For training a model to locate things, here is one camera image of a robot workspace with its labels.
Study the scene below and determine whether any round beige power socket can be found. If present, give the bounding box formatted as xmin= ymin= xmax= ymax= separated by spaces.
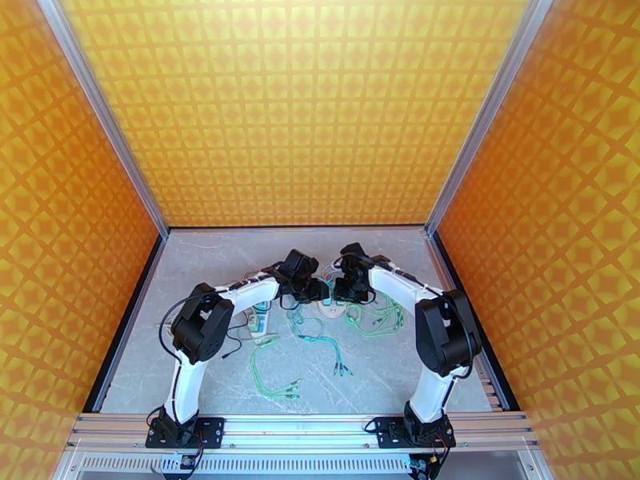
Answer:
xmin=318 ymin=299 xmax=347 ymax=322

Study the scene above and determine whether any light green charging cable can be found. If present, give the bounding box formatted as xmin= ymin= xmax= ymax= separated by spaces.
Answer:
xmin=346 ymin=290 xmax=407 ymax=340

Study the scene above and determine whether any white power strip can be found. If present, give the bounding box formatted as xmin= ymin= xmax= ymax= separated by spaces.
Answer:
xmin=248 ymin=302 xmax=271 ymax=340

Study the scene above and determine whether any black table edge strip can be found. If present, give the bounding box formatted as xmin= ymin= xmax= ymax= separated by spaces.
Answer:
xmin=81 ymin=234 xmax=167 ymax=414
xmin=167 ymin=223 xmax=427 ymax=230
xmin=434 ymin=232 xmax=522 ymax=414

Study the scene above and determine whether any perforated metal panel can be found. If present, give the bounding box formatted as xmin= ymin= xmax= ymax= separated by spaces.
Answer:
xmin=52 ymin=450 xmax=551 ymax=480

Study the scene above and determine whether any teal multi-head charging cable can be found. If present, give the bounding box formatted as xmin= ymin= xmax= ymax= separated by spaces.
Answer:
xmin=286 ymin=286 xmax=354 ymax=378

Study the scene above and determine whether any green multi-head charging cable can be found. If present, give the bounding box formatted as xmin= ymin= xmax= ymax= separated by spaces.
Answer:
xmin=249 ymin=334 xmax=304 ymax=401

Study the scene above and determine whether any aluminium front rail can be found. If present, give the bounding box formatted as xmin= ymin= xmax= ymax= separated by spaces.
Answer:
xmin=65 ymin=412 xmax=541 ymax=450

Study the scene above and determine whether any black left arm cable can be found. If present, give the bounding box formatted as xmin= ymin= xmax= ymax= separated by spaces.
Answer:
xmin=158 ymin=293 xmax=201 ymax=357

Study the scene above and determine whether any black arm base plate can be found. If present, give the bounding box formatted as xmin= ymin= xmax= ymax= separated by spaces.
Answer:
xmin=372 ymin=415 xmax=457 ymax=450
xmin=145 ymin=417 xmax=226 ymax=450

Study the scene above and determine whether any aluminium frame post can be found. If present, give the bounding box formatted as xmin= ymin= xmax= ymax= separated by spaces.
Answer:
xmin=423 ymin=0 xmax=557 ymax=238
xmin=34 ymin=0 xmax=170 ymax=241

